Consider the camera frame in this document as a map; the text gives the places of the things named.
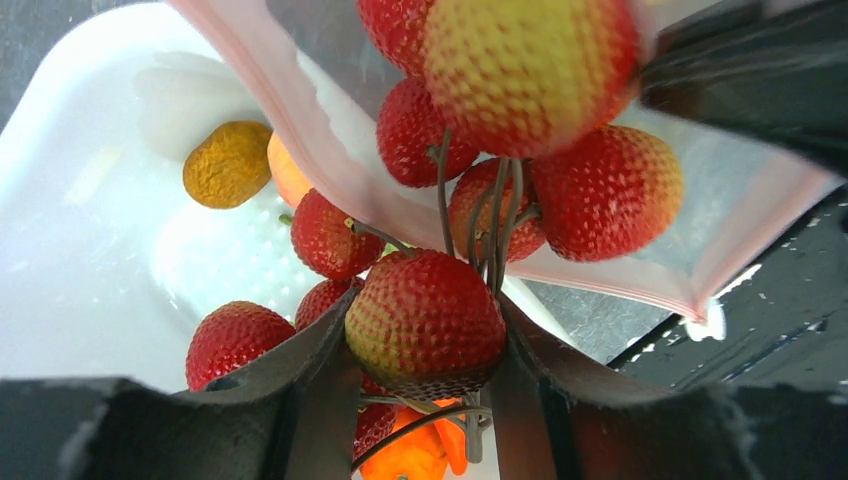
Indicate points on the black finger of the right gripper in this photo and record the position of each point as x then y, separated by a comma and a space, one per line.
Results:
771, 71

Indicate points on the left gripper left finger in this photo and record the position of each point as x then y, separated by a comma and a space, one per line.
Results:
290, 414

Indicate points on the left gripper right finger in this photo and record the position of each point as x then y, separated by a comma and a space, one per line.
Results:
558, 414

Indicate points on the white plastic basket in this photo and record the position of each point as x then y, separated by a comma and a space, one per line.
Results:
107, 265

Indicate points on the clear zip top bag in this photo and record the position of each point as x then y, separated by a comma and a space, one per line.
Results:
658, 210

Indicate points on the strawberry bunch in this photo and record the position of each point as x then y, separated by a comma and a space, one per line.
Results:
483, 81

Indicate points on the orange carrot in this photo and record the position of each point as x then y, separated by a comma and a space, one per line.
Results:
425, 453

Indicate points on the peach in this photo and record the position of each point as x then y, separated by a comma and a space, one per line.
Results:
291, 183

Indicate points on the brown kiwi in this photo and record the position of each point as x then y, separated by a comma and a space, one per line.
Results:
230, 166

